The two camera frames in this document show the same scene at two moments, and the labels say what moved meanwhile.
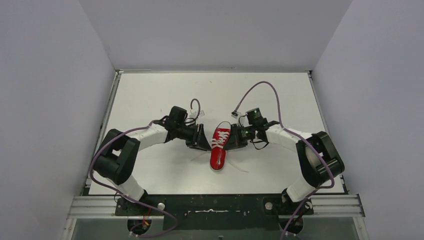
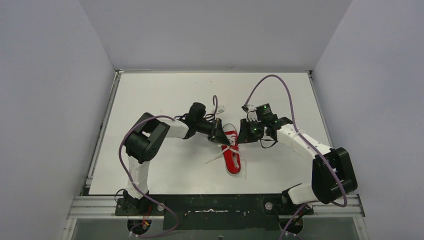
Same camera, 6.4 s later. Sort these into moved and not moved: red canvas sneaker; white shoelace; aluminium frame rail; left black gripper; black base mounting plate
Moved: left black gripper; white shoelace; red canvas sneaker
Not moved: aluminium frame rail; black base mounting plate
